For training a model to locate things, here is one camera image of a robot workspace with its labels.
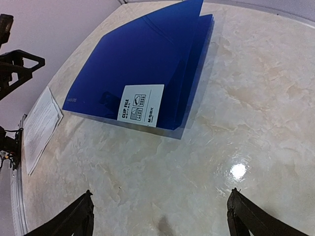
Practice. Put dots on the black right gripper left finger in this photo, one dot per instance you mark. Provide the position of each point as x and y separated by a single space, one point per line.
75 220

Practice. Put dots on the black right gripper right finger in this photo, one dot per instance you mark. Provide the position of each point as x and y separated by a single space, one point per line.
245 218

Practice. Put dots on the printed white paper sheet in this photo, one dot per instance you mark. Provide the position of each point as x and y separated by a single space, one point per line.
39 126

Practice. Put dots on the blue plastic clip folder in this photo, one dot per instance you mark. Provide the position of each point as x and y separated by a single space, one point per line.
142 72

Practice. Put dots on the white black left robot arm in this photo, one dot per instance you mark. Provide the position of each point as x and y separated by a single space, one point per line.
16 68

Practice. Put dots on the aluminium front rail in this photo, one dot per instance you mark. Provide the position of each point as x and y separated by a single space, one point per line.
17 200

